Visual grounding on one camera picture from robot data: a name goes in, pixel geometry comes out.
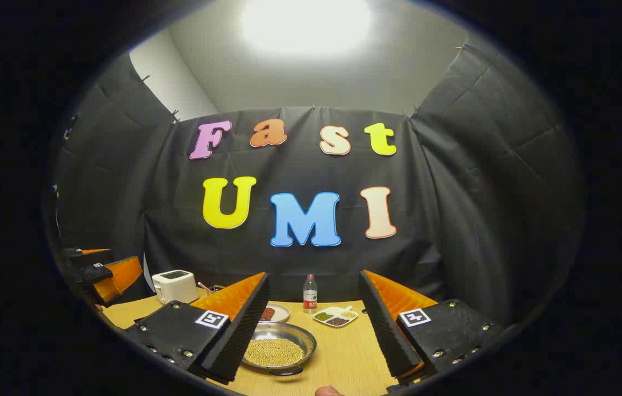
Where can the white round plate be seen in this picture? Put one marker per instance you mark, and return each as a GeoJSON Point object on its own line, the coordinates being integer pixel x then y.
{"type": "Point", "coordinates": [281, 313]}

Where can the clear utensil holder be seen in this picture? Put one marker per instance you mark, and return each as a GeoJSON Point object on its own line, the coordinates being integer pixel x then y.
{"type": "Point", "coordinates": [217, 289]}

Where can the black backdrop cloth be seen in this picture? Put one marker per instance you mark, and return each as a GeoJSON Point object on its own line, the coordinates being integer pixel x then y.
{"type": "Point", "coordinates": [300, 258]}

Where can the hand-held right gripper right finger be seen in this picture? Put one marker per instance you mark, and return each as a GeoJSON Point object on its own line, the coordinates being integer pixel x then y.
{"type": "Point", "coordinates": [387, 330]}

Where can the clear plastic water bottle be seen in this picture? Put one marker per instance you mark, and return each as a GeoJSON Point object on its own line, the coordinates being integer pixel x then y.
{"type": "Point", "coordinates": [310, 297]}

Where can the white toaster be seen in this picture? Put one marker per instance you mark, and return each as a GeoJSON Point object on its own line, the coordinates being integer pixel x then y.
{"type": "Point", "coordinates": [173, 286]}

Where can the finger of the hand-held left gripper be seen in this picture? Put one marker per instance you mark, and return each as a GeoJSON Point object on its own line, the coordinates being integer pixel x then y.
{"type": "Point", "coordinates": [88, 258]}
{"type": "Point", "coordinates": [121, 278]}

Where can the stainless steel pot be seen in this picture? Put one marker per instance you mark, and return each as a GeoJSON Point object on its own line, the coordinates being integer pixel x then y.
{"type": "Point", "coordinates": [289, 333]}

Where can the ceiling light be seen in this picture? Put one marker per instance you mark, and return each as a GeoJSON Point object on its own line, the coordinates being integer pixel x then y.
{"type": "Point", "coordinates": [305, 25]}

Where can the pile of soybeans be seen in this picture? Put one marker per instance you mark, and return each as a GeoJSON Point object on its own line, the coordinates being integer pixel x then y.
{"type": "Point", "coordinates": [275, 352]}

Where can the red food piece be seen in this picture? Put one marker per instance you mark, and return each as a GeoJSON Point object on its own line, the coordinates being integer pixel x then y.
{"type": "Point", "coordinates": [268, 314]}

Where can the white divided dish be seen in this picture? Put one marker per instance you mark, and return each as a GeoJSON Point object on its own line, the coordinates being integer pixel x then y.
{"type": "Point", "coordinates": [335, 317]}

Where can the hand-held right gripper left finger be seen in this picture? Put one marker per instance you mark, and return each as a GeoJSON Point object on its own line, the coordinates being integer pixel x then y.
{"type": "Point", "coordinates": [234, 335]}

